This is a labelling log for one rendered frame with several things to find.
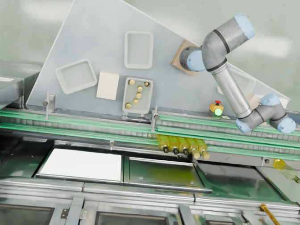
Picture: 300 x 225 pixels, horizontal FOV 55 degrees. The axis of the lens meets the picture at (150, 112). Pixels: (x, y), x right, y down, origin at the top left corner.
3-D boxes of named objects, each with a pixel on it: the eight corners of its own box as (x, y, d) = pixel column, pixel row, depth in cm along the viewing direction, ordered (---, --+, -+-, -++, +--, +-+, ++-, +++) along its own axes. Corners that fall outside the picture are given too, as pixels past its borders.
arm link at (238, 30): (198, 47, 169) (213, 27, 115) (220, 32, 167) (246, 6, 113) (210, 64, 169) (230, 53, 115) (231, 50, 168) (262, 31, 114)
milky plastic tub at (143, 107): (122, 108, 193) (121, 111, 185) (126, 75, 187) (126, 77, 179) (147, 111, 195) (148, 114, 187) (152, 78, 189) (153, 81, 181)
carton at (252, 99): (248, 91, 166) (254, 94, 159) (270, 104, 169) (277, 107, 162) (237, 109, 168) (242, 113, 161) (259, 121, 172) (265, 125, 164)
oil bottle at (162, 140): (156, 138, 187) (159, 152, 167) (157, 130, 186) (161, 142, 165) (164, 139, 188) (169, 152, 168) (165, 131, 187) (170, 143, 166)
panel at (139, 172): (52, 151, 173) (35, 179, 141) (52, 147, 173) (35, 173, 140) (196, 166, 184) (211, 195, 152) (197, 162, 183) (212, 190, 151)
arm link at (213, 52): (193, 47, 115) (247, 139, 129) (216, 31, 114) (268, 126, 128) (187, 44, 126) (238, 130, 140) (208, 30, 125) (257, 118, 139)
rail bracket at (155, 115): (149, 127, 184) (151, 134, 172) (153, 102, 180) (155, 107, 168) (154, 127, 185) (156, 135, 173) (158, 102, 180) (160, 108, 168)
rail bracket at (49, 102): (49, 110, 186) (39, 121, 165) (51, 85, 182) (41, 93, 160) (57, 111, 187) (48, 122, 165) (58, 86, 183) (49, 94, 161)
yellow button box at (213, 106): (208, 112, 199) (211, 115, 192) (210, 102, 197) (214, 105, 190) (218, 114, 200) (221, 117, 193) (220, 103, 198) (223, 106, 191)
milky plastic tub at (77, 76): (56, 67, 184) (53, 68, 175) (89, 56, 184) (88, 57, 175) (67, 92, 189) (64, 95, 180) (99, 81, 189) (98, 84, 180)
